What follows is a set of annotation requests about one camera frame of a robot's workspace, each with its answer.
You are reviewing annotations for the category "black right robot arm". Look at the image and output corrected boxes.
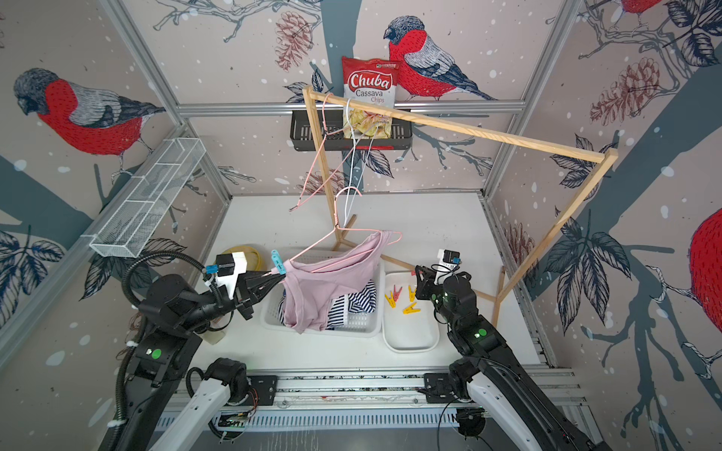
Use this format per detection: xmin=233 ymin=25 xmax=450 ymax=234
xmin=414 ymin=265 xmax=610 ymax=450

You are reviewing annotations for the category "white perforated plastic basket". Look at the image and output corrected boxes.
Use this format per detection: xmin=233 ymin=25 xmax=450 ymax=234
xmin=261 ymin=251 xmax=387 ymax=338

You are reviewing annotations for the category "striped tank top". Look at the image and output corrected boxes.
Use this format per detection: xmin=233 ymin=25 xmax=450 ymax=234
xmin=267 ymin=279 xmax=378 ymax=333

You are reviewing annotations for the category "clear bottle black cap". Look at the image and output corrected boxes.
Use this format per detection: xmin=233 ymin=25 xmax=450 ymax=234
xmin=201 ymin=331 xmax=226 ymax=346

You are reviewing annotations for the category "wooden clothes rack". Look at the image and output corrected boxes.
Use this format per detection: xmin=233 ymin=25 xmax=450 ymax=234
xmin=303 ymin=86 xmax=619 ymax=325

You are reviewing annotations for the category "black wall basket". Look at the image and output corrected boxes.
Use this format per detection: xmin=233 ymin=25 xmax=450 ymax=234
xmin=290 ymin=110 xmax=413 ymax=152

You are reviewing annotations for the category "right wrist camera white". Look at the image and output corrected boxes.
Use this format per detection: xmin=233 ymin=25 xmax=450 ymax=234
xmin=436 ymin=249 xmax=461 ymax=277

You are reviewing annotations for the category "pink tank top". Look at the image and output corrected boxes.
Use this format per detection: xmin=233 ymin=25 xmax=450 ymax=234
xmin=282 ymin=232 xmax=393 ymax=334

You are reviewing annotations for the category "white plastic tray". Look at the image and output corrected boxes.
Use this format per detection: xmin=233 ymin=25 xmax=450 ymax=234
xmin=382 ymin=272 xmax=440 ymax=353

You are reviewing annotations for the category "red clothespin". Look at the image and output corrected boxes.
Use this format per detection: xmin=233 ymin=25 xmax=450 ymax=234
xmin=391 ymin=286 xmax=402 ymax=304

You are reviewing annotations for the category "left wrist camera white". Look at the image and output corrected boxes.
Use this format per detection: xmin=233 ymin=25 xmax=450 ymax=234
xmin=204 ymin=252 xmax=247 ymax=300

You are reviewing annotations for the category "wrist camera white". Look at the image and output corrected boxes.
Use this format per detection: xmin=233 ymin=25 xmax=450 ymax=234
xmin=436 ymin=249 xmax=461 ymax=277
xmin=204 ymin=252 xmax=247 ymax=300

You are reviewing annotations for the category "teal clothespin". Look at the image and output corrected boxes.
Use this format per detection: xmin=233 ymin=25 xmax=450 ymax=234
xmin=271 ymin=249 xmax=287 ymax=275

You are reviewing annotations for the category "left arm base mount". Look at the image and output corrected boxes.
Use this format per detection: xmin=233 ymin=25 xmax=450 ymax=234
xmin=224 ymin=375 xmax=278 ymax=407

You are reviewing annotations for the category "yellow bowl with buns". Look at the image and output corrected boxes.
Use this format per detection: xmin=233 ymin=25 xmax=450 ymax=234
xmin=223 ymin=245 xmax=265 ymax=271

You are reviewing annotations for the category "white wire mesh shelf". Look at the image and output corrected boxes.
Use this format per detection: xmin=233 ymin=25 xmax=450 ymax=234
xmin=89 ymin=137 xmax=206 ymax=257

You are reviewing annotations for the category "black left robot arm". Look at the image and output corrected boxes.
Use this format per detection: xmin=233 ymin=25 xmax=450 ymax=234
xmin=101 ymin=250 xmax=285 ymax=450

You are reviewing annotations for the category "cassava chips bag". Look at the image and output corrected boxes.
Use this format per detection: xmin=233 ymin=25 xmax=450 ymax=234
xmin=341 ymin=56 xmax=400 ymax=139

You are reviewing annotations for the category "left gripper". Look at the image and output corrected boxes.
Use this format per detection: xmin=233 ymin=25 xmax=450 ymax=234
xmin=179 ymin=269 xmax=285 ymax=333

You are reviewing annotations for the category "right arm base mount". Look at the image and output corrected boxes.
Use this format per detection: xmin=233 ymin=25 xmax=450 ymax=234
xmin=422 ymin=370 xmax=503 ymax=406

